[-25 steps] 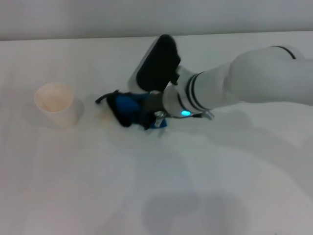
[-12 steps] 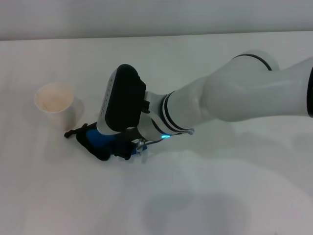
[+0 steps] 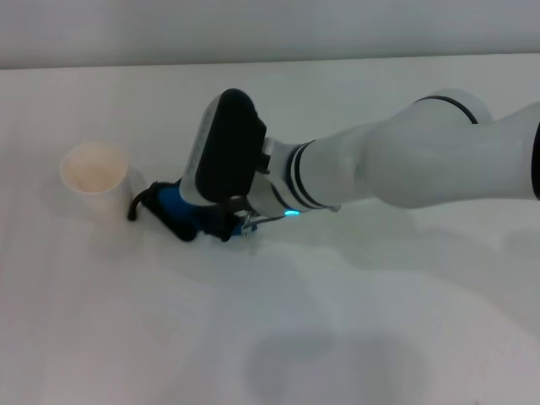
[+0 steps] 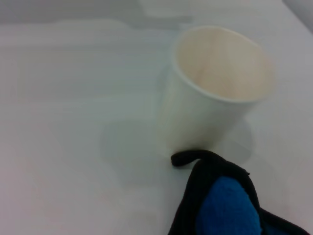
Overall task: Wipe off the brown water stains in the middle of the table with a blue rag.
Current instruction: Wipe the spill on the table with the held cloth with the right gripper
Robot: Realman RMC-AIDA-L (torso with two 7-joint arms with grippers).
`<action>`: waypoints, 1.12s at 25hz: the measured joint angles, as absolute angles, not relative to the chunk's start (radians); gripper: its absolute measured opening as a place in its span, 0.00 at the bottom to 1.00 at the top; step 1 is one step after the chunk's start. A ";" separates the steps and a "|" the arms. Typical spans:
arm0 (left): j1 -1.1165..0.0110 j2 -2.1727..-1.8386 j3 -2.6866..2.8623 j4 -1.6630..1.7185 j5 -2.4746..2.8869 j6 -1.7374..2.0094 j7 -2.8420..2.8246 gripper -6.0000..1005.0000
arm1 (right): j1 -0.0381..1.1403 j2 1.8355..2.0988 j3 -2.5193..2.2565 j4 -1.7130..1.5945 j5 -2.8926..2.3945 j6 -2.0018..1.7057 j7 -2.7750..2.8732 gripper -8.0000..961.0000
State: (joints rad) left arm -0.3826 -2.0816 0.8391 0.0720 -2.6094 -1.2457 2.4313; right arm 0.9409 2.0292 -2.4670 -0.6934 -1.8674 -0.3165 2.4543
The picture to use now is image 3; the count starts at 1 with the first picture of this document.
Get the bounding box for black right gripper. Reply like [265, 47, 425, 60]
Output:
[201, 195, 259, 243]

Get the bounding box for blue rag with black trim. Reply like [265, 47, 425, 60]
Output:
[127, 181, 259, 243]

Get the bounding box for white paper cup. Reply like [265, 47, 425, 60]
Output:
[60, 141, 135, 225]

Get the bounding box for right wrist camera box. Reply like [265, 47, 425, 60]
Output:
[183, 88, 270, 208]

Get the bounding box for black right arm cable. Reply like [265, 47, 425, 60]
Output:
[415, 95, 481, 126]

